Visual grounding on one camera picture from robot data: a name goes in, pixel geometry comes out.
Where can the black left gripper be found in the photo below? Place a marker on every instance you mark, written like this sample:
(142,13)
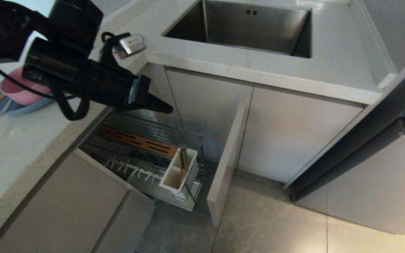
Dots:
(93,82)

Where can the metal fork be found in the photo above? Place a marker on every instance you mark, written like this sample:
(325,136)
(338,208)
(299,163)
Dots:
(184,156)

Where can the beige pull-out cabinet front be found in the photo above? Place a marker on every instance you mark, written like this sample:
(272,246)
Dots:
(225,165)

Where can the blue round plate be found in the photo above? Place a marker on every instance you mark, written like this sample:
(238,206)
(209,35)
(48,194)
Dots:
(30,107)

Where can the pink speckled bowl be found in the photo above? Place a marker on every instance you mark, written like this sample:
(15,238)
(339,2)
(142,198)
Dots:
(16,89)

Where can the brown slotted wooden board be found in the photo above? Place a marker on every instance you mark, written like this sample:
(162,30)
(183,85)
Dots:
(135,140)

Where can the narrow beige cabinet door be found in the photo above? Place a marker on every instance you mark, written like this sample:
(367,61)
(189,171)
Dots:
(216,98)

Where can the white two-compartment cutlery holder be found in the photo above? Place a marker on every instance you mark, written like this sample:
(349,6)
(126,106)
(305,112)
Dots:
(192,168)

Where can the white drip tray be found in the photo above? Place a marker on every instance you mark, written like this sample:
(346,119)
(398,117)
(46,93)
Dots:
(146,188)

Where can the stainless steel sink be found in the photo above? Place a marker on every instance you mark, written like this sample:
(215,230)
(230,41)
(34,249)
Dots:
(255,31)

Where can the small beige drawer front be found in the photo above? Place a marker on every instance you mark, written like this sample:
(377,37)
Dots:
(125,228)

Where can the large beige drawer front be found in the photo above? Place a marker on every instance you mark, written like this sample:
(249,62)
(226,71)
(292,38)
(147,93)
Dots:
(65,211)

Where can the wide beige cabinet door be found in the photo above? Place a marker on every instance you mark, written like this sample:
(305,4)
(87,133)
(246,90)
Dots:
(294,137)

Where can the white appliance front panel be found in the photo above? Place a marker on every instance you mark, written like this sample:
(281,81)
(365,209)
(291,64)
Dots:
(381,186)

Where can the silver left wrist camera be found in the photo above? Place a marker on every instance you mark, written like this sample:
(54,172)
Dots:
(132,44)

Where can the dark grey door frame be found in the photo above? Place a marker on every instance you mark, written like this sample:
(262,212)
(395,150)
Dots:
(364,140)

